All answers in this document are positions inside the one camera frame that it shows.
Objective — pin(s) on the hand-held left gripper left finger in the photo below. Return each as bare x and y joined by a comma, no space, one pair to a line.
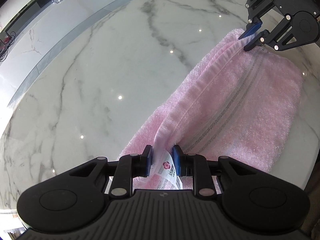
149,160

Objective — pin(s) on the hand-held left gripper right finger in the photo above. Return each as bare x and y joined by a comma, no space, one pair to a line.
176,158

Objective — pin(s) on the pink towel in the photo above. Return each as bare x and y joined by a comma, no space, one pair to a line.
237,100

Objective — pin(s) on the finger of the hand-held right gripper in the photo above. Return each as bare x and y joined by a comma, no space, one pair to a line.
251,30
268,39

